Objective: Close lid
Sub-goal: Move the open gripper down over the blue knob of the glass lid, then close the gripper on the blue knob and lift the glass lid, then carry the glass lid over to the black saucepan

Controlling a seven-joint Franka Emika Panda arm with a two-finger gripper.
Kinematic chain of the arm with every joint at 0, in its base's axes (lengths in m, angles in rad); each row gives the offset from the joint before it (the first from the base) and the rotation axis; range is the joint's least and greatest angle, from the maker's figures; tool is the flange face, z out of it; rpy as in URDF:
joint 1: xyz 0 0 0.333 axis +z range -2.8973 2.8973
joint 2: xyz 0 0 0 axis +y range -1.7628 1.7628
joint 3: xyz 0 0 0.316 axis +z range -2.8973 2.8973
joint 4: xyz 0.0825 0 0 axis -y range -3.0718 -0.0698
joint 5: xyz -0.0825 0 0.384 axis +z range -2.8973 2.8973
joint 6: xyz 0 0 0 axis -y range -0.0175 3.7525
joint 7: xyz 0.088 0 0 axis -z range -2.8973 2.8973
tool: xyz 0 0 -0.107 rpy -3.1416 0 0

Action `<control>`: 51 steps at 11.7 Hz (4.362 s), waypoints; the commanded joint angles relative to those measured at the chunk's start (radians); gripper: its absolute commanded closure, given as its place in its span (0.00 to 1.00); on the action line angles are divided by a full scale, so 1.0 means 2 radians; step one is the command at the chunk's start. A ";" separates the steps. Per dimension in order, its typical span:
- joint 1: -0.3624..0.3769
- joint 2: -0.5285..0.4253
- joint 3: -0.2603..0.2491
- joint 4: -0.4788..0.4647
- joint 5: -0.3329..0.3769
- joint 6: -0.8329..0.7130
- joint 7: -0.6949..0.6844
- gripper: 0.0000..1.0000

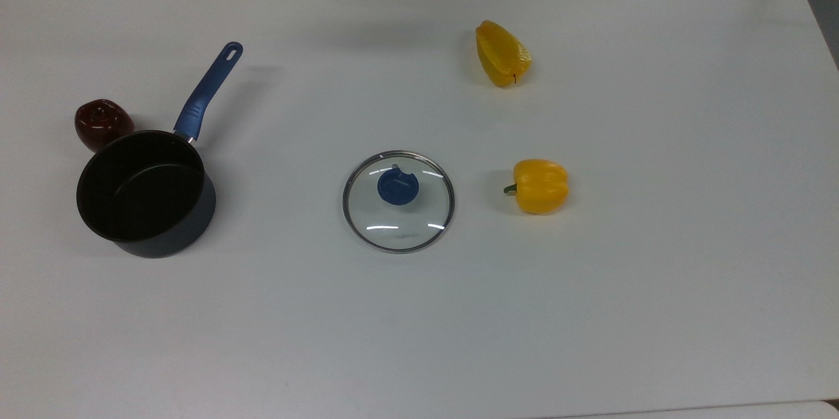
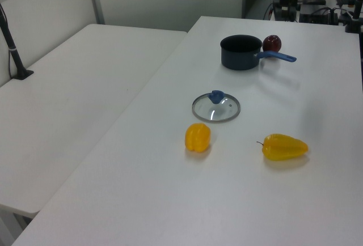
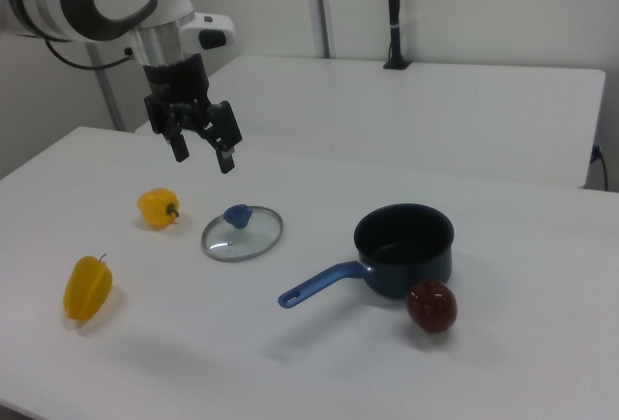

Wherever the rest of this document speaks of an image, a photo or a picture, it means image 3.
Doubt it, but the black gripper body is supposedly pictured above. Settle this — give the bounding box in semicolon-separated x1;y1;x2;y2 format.
141;52;232;139

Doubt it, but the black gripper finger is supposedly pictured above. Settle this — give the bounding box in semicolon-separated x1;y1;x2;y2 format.
199;100;244;175
163;117;191;164

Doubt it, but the glass lid with blue knob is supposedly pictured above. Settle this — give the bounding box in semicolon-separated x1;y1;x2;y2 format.
200;203;284;263

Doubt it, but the yellow toy bell pepper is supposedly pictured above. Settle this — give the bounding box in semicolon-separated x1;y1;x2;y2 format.
137;188;181;231

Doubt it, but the black pole with base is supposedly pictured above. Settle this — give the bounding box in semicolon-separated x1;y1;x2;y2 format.
383;0;412;71

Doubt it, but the dark red plum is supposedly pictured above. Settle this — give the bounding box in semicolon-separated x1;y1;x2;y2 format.
404;278;458;335

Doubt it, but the grey metal frame post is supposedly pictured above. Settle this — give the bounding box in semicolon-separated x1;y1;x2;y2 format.
86;42;129;132

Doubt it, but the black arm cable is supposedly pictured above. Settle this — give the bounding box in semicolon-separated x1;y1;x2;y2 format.
44;38;134;71

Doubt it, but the aluminium partition post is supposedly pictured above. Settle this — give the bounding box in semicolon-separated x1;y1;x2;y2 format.
304;0;336;59

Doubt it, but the dark pot with blue handle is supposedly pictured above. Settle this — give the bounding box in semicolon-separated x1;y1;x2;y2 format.
277;203;456;309

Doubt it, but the black wall cable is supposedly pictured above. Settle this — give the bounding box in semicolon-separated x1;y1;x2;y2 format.
590;144;609;193

